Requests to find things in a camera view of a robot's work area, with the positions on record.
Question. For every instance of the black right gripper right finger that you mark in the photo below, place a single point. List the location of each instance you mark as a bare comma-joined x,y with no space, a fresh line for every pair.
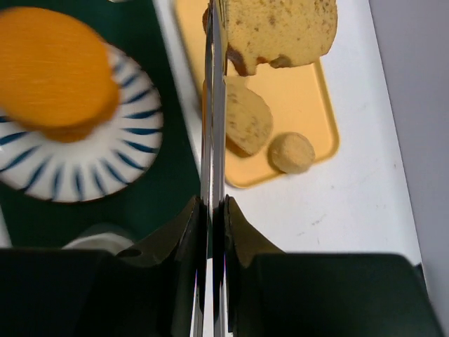
274,293

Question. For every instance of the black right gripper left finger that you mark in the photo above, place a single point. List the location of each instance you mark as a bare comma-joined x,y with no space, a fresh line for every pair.
146,290

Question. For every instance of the seeded bread slice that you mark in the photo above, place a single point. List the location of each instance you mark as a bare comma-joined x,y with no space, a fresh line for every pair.
282,34
249,121

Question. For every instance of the metal tongs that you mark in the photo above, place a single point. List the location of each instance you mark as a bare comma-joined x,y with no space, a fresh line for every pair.
214,99

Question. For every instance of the round orange bread loaf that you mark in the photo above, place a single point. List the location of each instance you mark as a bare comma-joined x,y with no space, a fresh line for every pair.
55,74

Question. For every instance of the small round bun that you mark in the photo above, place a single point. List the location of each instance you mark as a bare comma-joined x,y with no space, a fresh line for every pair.
291,153

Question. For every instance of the dark green placemat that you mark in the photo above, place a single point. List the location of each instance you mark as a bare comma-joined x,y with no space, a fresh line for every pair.
157,196

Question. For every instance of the white blue striped plate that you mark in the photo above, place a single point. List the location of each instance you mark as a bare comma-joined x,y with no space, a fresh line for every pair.
111,158

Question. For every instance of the yellow plastic tray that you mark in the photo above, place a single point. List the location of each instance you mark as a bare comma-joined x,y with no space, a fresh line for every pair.
298,99

